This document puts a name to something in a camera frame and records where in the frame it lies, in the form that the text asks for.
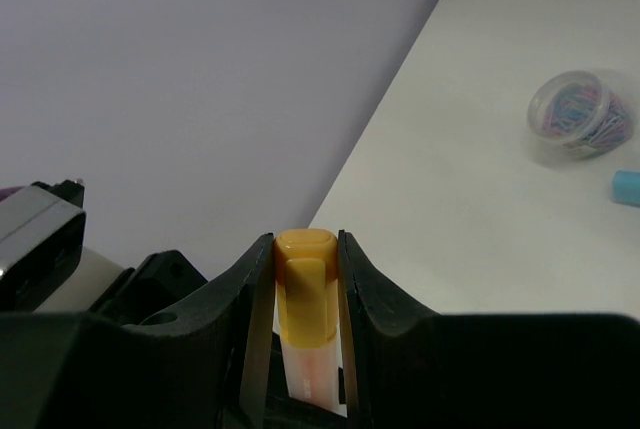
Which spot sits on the clear jar purple pins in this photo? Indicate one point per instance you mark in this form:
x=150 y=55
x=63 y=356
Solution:
x=578 y=113

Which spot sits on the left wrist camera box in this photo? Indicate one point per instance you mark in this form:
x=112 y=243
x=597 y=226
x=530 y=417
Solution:
x=45 y=265

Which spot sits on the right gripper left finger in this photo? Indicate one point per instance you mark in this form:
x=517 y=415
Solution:
x=202 y=362

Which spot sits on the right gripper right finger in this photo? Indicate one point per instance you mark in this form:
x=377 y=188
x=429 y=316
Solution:
x=407 y=366

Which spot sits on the light blue marker cap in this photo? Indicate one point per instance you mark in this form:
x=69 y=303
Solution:
x=625 y=188

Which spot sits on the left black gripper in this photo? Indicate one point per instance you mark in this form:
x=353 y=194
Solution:
x=161 y=280

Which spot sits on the orange highlighter pen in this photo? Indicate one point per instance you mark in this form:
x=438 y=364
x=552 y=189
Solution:
x=312 y=375

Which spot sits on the yellow orange marker cap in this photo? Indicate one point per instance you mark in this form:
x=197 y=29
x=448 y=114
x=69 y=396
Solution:
x=306 y=286

